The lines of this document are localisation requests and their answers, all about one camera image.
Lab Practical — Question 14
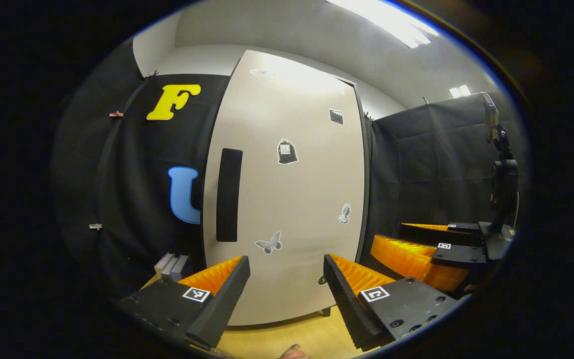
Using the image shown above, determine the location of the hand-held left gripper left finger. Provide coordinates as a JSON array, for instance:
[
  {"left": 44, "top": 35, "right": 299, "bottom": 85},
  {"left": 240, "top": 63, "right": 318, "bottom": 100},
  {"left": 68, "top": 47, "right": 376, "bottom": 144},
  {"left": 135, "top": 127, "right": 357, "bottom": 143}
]
[{"left": 117, "top": 255, "right": 252, "bottom": 350}]

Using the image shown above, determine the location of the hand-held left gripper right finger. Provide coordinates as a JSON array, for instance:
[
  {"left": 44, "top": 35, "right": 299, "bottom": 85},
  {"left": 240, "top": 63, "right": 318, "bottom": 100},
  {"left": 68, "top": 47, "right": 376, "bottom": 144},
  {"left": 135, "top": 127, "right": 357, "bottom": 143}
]
[{"left": 323, "top": 253, "right": 470, "bottom": 352}]

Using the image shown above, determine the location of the grey cabinet door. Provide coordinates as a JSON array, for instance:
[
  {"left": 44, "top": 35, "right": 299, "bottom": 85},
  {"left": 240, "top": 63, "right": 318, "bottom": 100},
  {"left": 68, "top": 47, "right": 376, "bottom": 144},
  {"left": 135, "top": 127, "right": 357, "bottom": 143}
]
[{"left": 201, "top": 49, "right": 368, "bottom": 328}]

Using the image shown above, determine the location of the lavender spine book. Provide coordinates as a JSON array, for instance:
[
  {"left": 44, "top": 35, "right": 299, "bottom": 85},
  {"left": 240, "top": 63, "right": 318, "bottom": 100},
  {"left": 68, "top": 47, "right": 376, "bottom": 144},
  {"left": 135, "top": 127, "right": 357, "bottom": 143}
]
[{"left": 169, "top": 254, "right": 191, "bottom": 283}]

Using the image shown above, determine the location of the beige spine book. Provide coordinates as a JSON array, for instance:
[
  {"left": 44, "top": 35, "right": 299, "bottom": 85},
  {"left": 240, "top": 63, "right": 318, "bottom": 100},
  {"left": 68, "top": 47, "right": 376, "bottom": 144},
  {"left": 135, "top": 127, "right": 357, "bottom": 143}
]
[{"left": 153, "top": 252, "right": 174, "bottom": 277}]

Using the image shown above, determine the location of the black backdrop cloth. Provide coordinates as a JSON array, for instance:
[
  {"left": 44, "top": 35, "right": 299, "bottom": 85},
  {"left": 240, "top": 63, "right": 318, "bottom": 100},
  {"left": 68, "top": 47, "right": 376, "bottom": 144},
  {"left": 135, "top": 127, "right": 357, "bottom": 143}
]
[{"left": 52, "top": 37, "right": 523, "bottom": 301}]

